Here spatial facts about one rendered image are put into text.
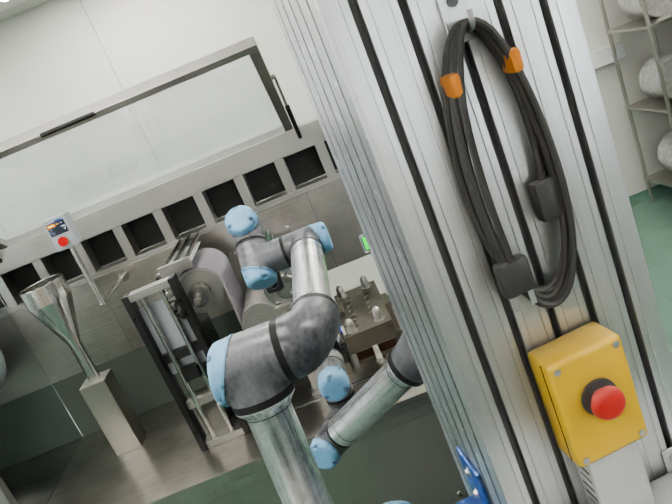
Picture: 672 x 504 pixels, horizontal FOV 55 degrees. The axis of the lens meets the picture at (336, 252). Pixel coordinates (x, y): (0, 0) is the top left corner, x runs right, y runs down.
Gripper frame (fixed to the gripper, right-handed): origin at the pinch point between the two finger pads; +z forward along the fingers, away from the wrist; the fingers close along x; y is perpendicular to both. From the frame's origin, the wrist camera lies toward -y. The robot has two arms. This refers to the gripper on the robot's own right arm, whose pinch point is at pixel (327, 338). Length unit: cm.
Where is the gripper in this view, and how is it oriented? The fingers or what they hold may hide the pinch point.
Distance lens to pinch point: 193.2
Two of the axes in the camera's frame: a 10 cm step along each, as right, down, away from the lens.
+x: -9.2, 3.8, 0.2
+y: -3.7, -8.9, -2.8
